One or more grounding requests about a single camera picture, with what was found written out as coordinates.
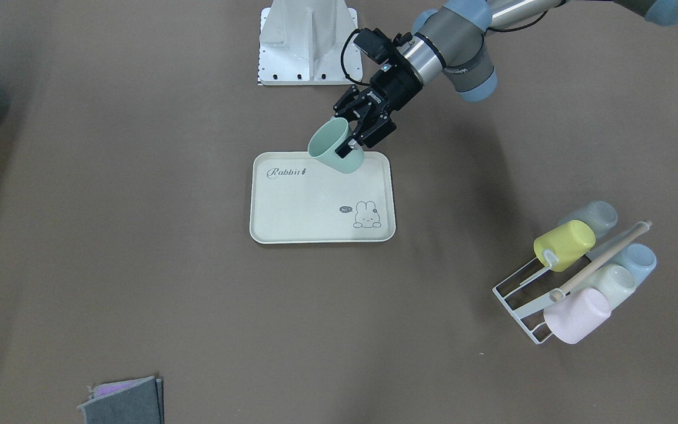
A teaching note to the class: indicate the black gripper near rack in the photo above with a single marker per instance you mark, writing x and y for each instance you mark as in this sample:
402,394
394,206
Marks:
396,89

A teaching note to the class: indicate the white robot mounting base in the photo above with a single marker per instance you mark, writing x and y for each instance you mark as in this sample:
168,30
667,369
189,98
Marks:
301,42

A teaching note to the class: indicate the white plastic cup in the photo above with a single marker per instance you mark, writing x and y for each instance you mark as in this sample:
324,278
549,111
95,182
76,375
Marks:
614,282

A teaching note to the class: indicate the grey plastic cup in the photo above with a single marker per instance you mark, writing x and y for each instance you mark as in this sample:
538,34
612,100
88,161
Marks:
600,216

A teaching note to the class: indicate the green plastic cup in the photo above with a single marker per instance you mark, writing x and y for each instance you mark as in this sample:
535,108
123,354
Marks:
330,145

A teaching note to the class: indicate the white wire cup rack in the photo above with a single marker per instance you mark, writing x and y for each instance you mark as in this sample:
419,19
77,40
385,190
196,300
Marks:
525,293

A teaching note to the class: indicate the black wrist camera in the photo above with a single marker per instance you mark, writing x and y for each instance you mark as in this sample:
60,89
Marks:
375,45

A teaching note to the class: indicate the silver robot arm near rack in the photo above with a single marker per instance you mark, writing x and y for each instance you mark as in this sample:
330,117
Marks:
450,41

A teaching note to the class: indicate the yellow plastic cup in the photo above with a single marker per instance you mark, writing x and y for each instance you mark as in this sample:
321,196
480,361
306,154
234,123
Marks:
562,246

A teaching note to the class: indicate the wooden rack handle rod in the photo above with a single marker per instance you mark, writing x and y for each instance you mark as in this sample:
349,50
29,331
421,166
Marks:
602,258

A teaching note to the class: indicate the light blue plastic cup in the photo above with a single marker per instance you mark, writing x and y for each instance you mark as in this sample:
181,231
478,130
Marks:
638,259

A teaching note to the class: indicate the grey folded cloth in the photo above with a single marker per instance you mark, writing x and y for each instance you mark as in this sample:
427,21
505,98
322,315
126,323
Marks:
127,401

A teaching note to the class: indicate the pink plastic cup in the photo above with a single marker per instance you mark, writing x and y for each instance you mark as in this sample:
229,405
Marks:
573,318

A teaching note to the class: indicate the cream rabbit print tray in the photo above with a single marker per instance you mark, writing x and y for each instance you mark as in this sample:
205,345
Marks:
296,199

